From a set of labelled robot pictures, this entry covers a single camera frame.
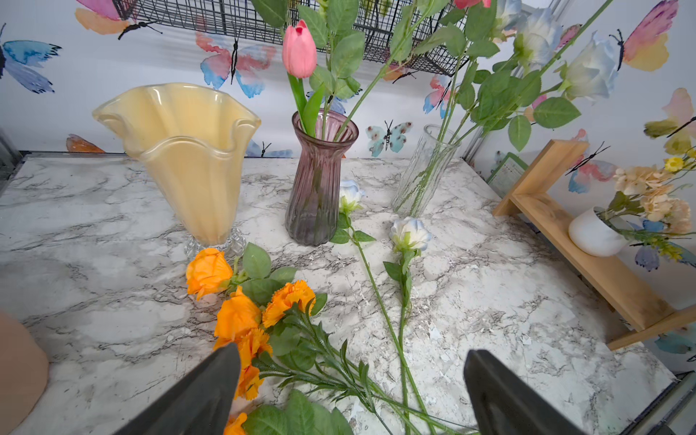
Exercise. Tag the potted green succulent plant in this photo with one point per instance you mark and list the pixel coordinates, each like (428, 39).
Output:
(24, 373)

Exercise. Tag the orange rose flower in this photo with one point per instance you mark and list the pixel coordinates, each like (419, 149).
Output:
(210, 273)

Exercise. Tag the wooden corner shelf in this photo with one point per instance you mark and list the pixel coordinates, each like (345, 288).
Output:
(632, 298)

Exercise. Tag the small white rosebud stem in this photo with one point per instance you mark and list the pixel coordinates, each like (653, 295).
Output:
(410, 238)

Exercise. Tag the small white rose stem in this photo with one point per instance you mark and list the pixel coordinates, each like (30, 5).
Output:
(350, 197)

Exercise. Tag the yellow ruffled vase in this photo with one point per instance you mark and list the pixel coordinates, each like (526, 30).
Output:
(192, 141)

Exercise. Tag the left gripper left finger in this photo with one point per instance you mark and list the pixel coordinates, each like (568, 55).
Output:
(199, 403)

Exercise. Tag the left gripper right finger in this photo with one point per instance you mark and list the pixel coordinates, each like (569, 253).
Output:
(504, 404)

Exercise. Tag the clear glass vase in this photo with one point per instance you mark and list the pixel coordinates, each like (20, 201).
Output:
(434, 152)

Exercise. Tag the sunflower bouquet in vase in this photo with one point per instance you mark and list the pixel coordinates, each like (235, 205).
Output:
(645, 212)

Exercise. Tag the pink rose pair stem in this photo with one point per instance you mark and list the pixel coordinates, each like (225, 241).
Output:
(340, 47)

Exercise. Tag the orange carnation flower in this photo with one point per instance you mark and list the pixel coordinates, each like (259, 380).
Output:
(305, 355)

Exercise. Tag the purple glass vase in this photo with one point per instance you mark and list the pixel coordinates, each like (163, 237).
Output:
(313, 209)

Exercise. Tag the pink tulip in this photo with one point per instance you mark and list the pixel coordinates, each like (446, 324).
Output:
(299, 56)

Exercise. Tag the orange ranunculus flower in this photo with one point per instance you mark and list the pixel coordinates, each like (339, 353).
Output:
(239, 323)

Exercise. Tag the pink rose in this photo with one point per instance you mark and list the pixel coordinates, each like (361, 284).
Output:
(420, 27)

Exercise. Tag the orange tulip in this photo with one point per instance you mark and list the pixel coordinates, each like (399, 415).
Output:
(299, 416)

